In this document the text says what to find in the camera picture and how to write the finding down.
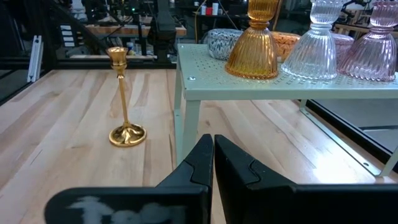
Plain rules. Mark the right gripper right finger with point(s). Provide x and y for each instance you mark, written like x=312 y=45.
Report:
x=242 y=186

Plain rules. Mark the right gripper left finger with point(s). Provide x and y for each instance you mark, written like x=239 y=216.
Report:
x=199 y=161

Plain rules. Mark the pale purple round object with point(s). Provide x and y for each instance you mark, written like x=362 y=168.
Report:
x=220 y=45

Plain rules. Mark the amber ribbed glass candle holder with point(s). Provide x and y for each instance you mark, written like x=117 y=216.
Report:
x=253 y=53

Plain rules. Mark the clear ribbed glass candle holder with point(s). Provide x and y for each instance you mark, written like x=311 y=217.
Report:
x=314 y=56

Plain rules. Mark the pink candle jar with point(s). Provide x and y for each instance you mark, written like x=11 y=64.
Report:
x=343 y=46

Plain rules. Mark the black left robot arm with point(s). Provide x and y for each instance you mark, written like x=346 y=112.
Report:
x=164 y=37

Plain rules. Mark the mint green perforated metal shelf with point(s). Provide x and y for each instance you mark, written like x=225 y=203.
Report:
x=236 y=87

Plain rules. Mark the short brass candlestick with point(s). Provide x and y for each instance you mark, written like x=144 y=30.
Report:
x=127 y=135

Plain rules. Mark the red cup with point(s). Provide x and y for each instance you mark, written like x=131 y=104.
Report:
x=209 y=11

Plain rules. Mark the wooden workbench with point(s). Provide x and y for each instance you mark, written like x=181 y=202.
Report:
x=124 y=30

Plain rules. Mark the silver aluminium extrusion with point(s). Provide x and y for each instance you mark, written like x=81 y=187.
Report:
x=35 y=59

